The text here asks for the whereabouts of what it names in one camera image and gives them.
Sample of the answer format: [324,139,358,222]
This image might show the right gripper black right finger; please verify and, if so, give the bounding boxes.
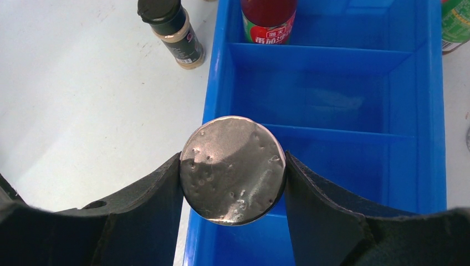
[285,153,469,265]

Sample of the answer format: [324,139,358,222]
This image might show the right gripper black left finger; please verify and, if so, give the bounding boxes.
[1,155,183,265]

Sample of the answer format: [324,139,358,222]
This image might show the peppercorn jar silver lid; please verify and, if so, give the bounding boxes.
[179,116,287,226]

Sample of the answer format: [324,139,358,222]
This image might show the short yellow-cap sauce bottle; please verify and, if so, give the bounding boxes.
[240,0,298,44]

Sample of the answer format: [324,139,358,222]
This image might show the blue divided plastic bin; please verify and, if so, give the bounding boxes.
[182,0,447,266]

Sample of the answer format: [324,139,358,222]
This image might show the black spice shaker front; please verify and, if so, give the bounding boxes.
[137,0,205,70]

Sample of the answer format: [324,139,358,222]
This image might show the tall green-label sauce bottle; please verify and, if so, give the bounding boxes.
[441,0,469,55]

